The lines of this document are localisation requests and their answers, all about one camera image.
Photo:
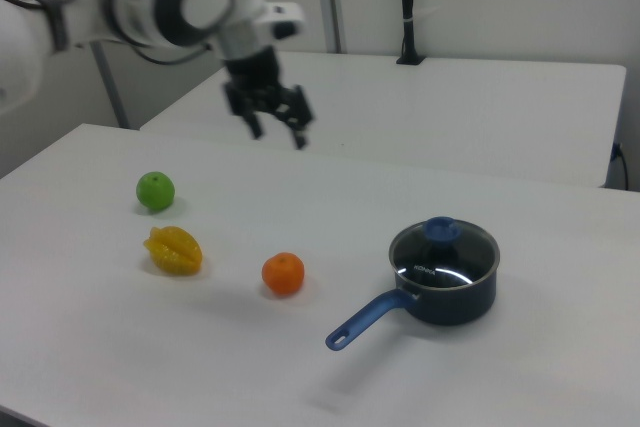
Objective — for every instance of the black camera stand pole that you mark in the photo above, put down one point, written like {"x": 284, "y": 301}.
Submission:
{"x": 407, "y": 7}

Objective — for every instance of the glass lid with blue knob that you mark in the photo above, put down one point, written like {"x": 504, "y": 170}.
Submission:
{"x": 442, "y": 252}

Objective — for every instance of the yellow starfruit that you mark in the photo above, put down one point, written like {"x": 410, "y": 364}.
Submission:
{"x": 174, "y": 251}

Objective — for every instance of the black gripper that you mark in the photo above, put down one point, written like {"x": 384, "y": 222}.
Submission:
{"x": 255, "y": 82}

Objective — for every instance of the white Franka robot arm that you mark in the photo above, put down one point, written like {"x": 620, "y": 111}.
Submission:
{"x": 125, "y": 12}

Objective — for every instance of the green apple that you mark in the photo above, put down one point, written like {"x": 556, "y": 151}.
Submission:
{"x": 155, "y": 191}

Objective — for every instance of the orange tangerine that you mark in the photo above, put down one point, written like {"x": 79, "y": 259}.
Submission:
{"x": 283, "y": 274}

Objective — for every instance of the white side table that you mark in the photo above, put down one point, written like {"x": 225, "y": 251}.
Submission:
{"x": 450, "y": 112}

